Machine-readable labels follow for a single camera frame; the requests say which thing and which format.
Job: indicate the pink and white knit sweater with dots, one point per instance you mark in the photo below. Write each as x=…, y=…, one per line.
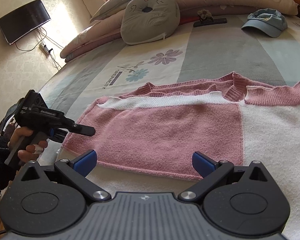
x=146, y=133

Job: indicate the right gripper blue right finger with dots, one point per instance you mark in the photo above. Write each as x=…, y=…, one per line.
x=213, y=174

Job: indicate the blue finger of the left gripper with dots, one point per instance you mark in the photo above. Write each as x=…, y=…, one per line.
x=82, y=130
x=57, y=135

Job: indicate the blue baseball cap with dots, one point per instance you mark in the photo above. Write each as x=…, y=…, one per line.
x=269, y=21

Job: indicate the patterned slippers on floor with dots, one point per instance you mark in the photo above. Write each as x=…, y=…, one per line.
x=8, y=116

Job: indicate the grey cat face cushion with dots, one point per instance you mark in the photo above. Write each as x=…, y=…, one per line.
x=147, y=21

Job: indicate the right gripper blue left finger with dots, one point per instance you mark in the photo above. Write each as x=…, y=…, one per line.
x=73, y=173

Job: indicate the red stick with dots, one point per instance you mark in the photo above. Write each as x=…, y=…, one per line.
x=185, y=20

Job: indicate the black wall television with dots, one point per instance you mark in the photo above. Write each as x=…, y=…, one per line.
x=21, y=21

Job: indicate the floral cream rolled quilt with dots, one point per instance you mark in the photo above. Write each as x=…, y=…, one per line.
x=102, y=30

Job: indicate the black hair clip with flower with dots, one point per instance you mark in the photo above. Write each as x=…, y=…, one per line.
x=206, y=18

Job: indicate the white power strip on wall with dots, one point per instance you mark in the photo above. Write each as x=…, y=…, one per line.
x=44, y=48

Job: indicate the person's left hand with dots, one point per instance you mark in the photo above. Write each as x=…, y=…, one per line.
x=30, y=152

